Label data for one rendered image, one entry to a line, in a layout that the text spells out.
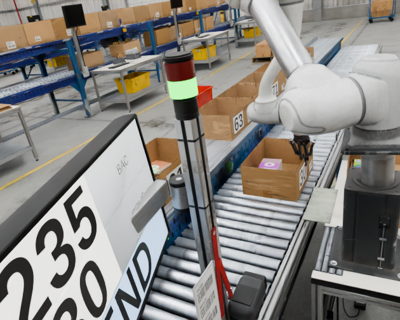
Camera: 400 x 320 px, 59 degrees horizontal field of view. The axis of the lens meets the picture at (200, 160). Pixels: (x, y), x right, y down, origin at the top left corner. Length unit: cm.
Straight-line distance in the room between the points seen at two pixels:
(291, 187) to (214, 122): 73
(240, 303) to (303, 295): 153
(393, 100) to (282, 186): 80
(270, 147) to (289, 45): 103
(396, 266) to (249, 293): 74
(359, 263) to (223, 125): 118
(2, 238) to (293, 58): 101
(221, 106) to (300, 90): 161
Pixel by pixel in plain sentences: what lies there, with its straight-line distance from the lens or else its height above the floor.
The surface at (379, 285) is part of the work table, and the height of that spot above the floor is 75.
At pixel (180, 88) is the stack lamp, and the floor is 161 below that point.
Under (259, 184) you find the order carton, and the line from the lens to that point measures 185.
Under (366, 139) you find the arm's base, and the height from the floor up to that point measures 126.
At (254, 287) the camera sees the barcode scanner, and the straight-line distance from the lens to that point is 92.
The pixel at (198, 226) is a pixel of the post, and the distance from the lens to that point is 74.
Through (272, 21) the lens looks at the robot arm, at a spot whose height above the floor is 163.
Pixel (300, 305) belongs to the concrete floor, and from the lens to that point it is 236.
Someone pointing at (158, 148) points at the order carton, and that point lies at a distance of 206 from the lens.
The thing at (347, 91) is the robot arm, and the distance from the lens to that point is 113.
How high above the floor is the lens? 174
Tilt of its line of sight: 25 degrees down
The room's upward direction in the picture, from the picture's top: 9 degrees counter-clockwise
